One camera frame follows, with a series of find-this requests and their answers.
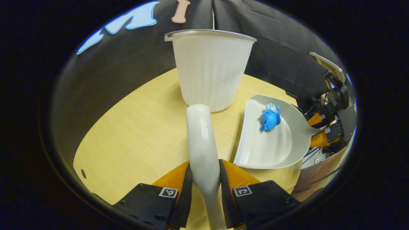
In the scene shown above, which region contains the small white broom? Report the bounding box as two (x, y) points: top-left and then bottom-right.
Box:
(186, 104), (227, 230)

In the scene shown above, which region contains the light wooden desktop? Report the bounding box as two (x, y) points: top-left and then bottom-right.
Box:
(73, 68), (307, 230)

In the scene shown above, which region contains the blue paper trash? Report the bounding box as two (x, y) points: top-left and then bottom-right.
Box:
(259, 103), (282, 132)

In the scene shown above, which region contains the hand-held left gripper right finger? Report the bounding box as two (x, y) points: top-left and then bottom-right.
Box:
(218, 159), (301, 230)

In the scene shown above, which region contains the white dustpan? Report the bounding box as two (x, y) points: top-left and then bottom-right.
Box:
(233, 95), (323, 169)

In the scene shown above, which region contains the person's leg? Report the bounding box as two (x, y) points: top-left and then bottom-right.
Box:
(292, 149), (350, 202)

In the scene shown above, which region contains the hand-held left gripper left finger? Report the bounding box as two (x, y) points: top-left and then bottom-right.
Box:
(113, 161), (194, 230)

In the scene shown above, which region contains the white ribbed garbage bin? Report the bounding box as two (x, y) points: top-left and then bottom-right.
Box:
(164, 29), (257, 112)

